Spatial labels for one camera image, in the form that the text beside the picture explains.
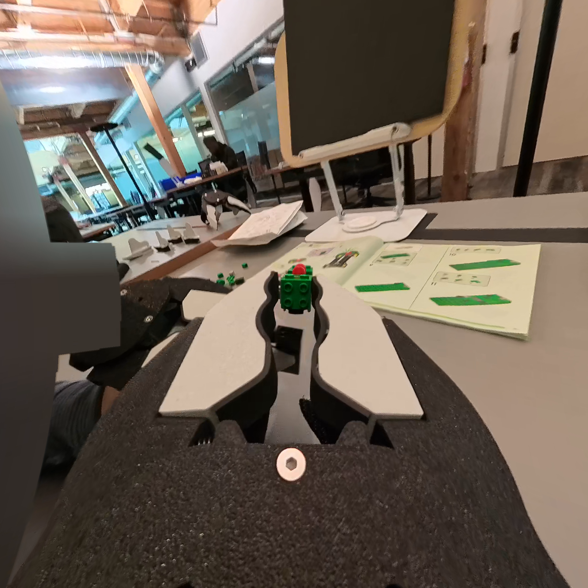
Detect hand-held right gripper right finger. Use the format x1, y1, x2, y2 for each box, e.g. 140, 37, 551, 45
309, 273, 424, 444

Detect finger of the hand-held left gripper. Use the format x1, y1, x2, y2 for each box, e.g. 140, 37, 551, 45
180, 288, 229, 323

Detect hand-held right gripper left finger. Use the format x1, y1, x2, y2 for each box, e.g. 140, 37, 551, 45
157, 271, 280, 443

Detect toy brick figure model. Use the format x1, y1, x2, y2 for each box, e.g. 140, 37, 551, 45
275, 263, 319, 356

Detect person's left forearm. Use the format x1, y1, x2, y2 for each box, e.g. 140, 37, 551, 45
43, 380, 119, 465

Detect grey desk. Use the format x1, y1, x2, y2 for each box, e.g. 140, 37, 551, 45
55, 190, 588, 588

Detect scattered small green bricks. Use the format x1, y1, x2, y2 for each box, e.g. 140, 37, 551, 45
215, 261, 252, 288

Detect grey table with wood edge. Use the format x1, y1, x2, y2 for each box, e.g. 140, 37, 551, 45
80, 209, 322, 283

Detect black and white toy figure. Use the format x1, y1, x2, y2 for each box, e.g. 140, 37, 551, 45
201, 190, 252, 230

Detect white folded paper sheet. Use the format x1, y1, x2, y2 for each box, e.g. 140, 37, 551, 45
212, 202, 307, 248

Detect pale green instruction booklet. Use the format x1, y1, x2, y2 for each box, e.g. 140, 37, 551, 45
270, 236, 543, 341

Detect blue storage bins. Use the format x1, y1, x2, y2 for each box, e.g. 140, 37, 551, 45
158, 172, 203, 190

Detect white tablet stand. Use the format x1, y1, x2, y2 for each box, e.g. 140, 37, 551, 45
299, 122, 428, 243

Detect black metal pole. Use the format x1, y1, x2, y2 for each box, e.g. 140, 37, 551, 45
512, 0, 564, 198

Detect wooden post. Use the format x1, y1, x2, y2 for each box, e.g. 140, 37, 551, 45
440, 0, 488, 203

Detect silver air duct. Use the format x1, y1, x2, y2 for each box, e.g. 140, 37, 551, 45
0, 48, 166, 79

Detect dark board with tan frame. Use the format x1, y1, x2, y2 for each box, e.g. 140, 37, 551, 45
275, 0, 465, 168

